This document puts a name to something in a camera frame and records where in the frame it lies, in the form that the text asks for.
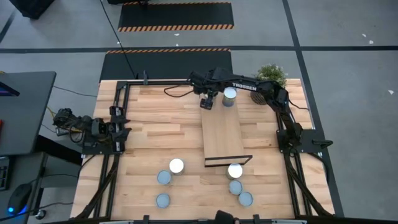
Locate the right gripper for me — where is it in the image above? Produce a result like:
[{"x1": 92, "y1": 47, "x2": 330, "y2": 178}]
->
[{"x1": 188, "y1": 70, "x2": 224, "y2": 110}]

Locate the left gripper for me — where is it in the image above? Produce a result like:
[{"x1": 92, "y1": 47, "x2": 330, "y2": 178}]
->
[{"x1": 93, "y1": 106, "x2": 133, "y2": 153}]

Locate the green label tin can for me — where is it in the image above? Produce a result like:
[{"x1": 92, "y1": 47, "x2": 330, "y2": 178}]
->
[{"x1": 221, "y1": 86, "x2": 238, "y2": 108}]

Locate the peaches label tin can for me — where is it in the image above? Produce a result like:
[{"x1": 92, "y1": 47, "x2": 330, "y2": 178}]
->
[{"x1": 169, "y1": 157, "x2": 186, "y2": 175}]

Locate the white cup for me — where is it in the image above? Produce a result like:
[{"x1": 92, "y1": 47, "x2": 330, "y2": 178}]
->
[{"x1": 226, "y1": 162, "x2": 244, "y2": 180}]

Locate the blue lidded tin can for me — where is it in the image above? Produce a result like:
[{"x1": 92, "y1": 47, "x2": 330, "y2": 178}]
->
[
  {"x1": 238, "y1": 191, "x2": 254, "y2": 208},
  {"x1": 228, "y1": 179, "x2": 244, "y2": 196}
]

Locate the black hazard striped floor mat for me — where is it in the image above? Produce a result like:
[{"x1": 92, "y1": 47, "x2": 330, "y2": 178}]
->
[
  {"x1": 117, "y1": 1, "x2": 235, "y2": 33},
  {"x1": 99, "y1": 48, "x2": 234, "y2": 82}
]

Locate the carrot and peas tin can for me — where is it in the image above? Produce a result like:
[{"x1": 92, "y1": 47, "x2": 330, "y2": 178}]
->
[{"x1": 156, "y1": 169, "x2": 172, "y2": 186}]

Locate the black desk foot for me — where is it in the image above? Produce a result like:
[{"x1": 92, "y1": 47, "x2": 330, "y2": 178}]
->
[{"x1": 34, "y1": 134, "x2": 84, "y2": 166}]

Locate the green plant in ribbed pot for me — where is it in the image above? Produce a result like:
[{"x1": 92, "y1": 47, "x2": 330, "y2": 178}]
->
[{"x1": 250, "y1": 63, "x2": 289, "y2": 106}]

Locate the teal sided tin can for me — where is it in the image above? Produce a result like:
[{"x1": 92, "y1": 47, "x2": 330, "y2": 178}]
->
[{"x1": 155, "y1": 192, "x2": 172, "y2": 209}]

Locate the dark grey desk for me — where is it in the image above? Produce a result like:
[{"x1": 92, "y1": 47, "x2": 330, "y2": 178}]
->
[{"x1": 0, "y1": 70, "x2": 57, "y2": 156}]

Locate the light grey desk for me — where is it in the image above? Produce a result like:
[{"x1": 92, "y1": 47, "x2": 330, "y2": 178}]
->
[{"x1": 0, "y1": 151, "x2": 48, "y2": 224}]

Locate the laptop with purple screen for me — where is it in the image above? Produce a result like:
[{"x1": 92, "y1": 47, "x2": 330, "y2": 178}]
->
[{"x1": 0, "y1": 80, "x2": 20, "y2": 97}]

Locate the black computer mouse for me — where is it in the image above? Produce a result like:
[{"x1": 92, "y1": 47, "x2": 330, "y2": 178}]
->
[{"x1": 7, "y1": 182, "x2": 33, "y2": 216}]

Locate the black keyboard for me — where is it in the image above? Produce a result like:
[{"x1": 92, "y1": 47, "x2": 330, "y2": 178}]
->
[{"x1": 0, "y1": 156, "x2": 12, "y2": 192}]

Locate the wooden shelf with black frame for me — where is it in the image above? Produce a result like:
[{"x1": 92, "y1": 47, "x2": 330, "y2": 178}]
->
[{"x1": 198, "y1": 77, "x2": 253, "y2": 168}]

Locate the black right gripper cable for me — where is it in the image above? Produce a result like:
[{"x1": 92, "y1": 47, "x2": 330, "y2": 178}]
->
[{"x1": 164, "y1": 83, "x2": 197, "y2": 98}]

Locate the black aluminium table frame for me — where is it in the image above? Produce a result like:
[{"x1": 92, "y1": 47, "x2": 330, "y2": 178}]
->
[{"x1": 74, "y1": 79, "x2": 335, "y2": 224}]

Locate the thin black floor cable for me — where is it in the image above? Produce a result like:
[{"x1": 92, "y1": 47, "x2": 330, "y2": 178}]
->
[{"x1": 52, "y1": 85, "x2": 98, "y2": 98}]

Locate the yellow cable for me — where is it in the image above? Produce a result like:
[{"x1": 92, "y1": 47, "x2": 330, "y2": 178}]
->
[{"x1": 45, "y1": 106, "x2": 83, "y2": 133}]

